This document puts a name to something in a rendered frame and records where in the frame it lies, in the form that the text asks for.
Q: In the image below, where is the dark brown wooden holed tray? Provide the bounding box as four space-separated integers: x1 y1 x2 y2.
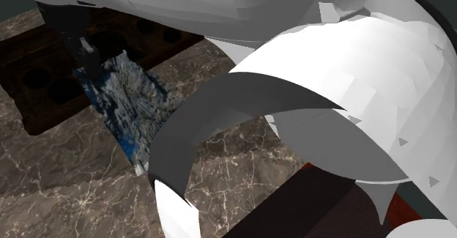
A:
0 7 207 137

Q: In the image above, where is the blue white patterned book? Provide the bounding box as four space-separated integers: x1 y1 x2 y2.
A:
73 49 187 177

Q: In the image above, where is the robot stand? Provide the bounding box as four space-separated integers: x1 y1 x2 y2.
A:
221 161 426 238

